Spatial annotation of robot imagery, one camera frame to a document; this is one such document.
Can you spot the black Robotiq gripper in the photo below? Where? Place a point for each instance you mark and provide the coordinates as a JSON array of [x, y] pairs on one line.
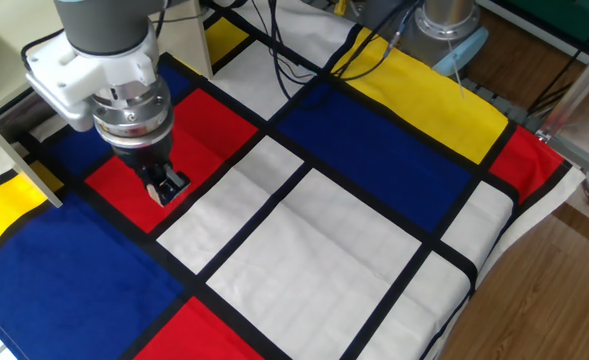
[[146, 157]]

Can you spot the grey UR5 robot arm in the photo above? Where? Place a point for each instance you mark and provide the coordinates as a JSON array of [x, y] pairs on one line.
[[109, 65]]

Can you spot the cream wooden shelf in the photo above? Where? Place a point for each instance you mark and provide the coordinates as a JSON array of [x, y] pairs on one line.
[[4, 55]]

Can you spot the Mondrian pattern colour-block tablecloth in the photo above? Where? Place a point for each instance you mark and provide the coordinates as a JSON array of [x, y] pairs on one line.
[[299, 250]]

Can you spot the white zip tie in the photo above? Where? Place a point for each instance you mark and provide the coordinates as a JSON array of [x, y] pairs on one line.
[[456, 70]]

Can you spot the aluminium frame post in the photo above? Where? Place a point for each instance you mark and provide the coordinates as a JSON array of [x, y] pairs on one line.
[[574, 90]]

